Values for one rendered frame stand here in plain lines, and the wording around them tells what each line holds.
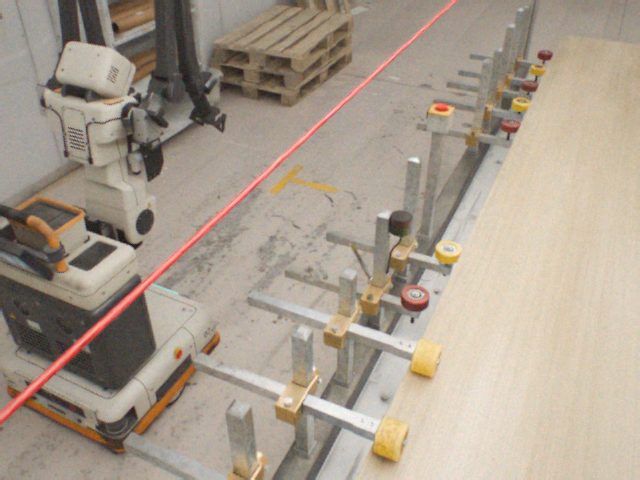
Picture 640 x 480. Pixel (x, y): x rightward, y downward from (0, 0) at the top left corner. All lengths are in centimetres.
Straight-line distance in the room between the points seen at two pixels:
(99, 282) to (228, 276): 127
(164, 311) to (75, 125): 89
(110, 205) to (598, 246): 169
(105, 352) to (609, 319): 159
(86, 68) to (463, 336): 144
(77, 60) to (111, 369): 106
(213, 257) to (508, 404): 218
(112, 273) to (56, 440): 86
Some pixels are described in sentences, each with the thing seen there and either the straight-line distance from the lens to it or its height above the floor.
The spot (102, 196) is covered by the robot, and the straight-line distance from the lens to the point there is 235.
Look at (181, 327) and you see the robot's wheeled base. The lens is 255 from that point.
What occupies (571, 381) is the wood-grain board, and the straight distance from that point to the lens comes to 160.
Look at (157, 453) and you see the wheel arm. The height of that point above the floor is 96.
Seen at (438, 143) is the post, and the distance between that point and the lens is 205.
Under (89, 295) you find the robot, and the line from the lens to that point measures 203.
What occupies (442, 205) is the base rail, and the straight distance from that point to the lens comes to 248.
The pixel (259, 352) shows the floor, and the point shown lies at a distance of 278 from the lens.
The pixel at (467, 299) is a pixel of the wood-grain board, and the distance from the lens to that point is 173.
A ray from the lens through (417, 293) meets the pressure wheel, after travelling 171.
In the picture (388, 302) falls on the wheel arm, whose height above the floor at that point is 86.
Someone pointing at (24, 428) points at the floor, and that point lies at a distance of 277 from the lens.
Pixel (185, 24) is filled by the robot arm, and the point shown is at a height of 143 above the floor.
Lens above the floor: 203
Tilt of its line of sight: 36 degrees down
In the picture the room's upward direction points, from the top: straight up
